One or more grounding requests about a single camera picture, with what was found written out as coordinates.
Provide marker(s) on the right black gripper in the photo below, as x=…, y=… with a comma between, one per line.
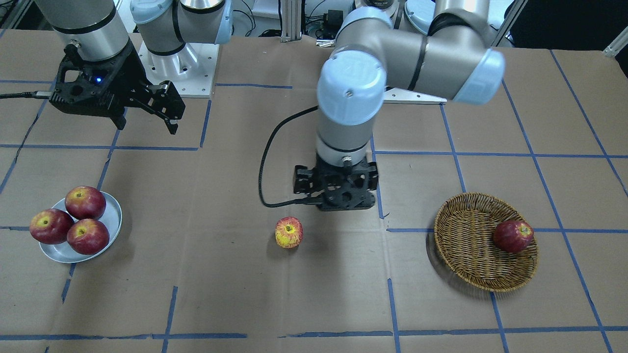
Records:
x=128, y=80

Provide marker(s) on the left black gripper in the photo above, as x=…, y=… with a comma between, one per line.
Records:
x=302, y=180

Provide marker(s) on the yellow-red striped apple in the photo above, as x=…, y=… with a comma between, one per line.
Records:
x=288, y=232

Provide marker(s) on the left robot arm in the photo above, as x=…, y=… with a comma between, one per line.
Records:
x=453, y=61

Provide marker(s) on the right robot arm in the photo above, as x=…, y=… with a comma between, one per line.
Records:
x=166, y=26

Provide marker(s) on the red apple plate back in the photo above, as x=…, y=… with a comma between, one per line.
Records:
x=85, y=202

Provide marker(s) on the red apple plate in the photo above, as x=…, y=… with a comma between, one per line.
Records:
x=85, y=202
x=88, y=237
x=51, y=226

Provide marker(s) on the red apple plate front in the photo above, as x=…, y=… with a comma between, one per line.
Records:
x=88, y=237

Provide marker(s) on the woven wicker basket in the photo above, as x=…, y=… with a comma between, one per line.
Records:
x=463, y=233

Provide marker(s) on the silver metal plate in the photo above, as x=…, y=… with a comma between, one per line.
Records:
x=112, y=218

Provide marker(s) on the dark red basket apple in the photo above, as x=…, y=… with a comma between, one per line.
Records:
x=513, y=236

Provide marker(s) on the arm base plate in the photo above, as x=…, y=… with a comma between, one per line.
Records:
x=399, y=95
x=191, y=70

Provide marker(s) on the aluminium frame post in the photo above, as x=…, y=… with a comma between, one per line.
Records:
x=291, y=20

